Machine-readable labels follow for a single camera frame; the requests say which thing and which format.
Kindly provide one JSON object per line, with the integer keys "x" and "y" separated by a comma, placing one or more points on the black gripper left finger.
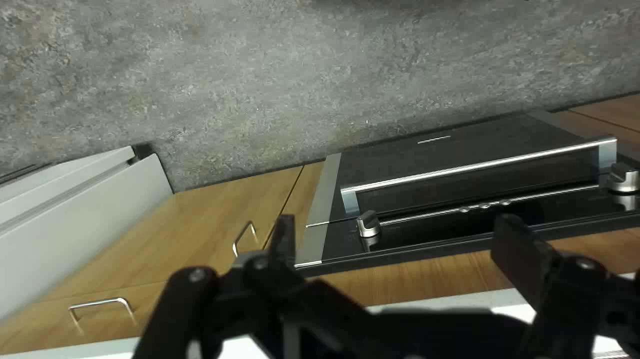
{"x": 283, "y": 240}

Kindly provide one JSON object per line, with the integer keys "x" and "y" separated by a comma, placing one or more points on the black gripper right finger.
{"x": 523, "y": 256}

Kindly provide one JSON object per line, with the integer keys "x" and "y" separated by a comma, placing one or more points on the silver oven knob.
{"x": 623, "y": 178}
{"x": 366, "y": 228}

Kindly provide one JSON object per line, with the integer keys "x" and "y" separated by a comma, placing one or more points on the black built-in oven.
{"x": 467, "y": 142}

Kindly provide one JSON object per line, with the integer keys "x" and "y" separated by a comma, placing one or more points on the grey dishwasher front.
{"x": 67, "y": 220}

